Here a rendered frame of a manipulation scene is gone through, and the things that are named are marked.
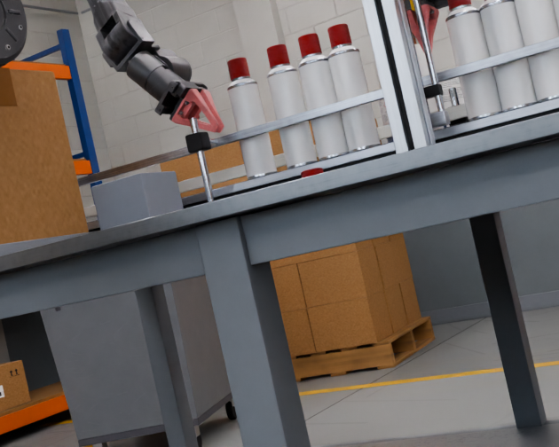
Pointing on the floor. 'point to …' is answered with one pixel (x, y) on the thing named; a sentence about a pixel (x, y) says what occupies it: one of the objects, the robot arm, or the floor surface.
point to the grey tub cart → (135, 363)
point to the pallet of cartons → (335, 291)
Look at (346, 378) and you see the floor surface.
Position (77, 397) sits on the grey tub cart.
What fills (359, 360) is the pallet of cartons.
